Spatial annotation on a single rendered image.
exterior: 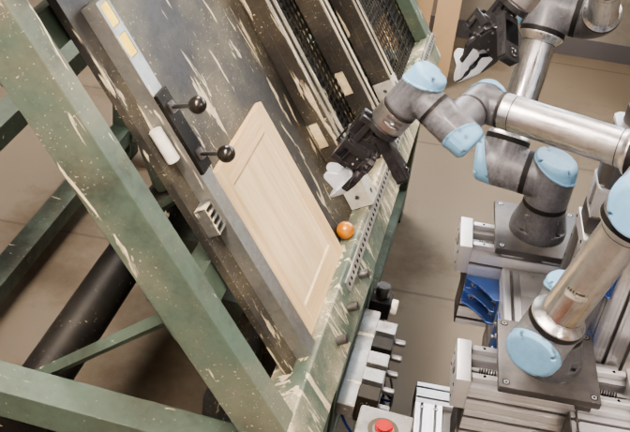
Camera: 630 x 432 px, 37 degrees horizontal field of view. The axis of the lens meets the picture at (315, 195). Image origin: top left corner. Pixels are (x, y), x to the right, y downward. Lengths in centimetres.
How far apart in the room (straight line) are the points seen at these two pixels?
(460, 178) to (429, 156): 23
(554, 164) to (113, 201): 114
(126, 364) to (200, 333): 154
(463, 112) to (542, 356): 51
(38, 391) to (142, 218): 66
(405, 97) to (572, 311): 52
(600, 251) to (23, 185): 306
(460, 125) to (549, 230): 76
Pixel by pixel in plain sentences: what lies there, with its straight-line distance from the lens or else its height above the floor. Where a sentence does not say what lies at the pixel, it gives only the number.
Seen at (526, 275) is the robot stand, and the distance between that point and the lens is 258.
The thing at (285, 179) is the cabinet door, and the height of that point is 113.
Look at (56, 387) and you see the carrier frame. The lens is 235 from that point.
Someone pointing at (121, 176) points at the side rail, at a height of 148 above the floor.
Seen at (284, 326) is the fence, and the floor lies 97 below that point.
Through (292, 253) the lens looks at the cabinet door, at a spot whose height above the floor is 103.
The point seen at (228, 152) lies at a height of 145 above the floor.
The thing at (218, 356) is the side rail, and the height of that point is 108.
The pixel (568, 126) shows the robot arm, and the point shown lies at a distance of 187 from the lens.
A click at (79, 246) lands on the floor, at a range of 401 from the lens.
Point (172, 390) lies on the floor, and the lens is 341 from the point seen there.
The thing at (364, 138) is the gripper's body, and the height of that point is 151.
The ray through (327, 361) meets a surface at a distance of 232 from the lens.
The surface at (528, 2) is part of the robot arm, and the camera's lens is 208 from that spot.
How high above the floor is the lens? 250
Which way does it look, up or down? 35 degrees down
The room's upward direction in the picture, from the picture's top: 7 degrees clockwise
